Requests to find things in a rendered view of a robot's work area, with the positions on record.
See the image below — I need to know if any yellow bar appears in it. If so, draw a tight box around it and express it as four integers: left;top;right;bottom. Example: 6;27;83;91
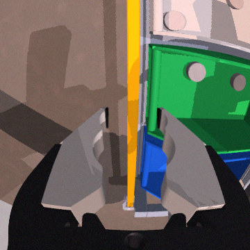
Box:
127;0;140;207

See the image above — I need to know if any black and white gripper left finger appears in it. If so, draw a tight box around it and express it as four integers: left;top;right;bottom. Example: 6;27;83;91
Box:
7;106;108;250

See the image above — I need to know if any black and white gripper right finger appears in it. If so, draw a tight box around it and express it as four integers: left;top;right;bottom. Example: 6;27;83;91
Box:
157;107;250;250

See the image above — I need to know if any grey metal shelf rack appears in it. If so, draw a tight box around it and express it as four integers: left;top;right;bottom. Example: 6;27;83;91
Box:
123;0;250;217

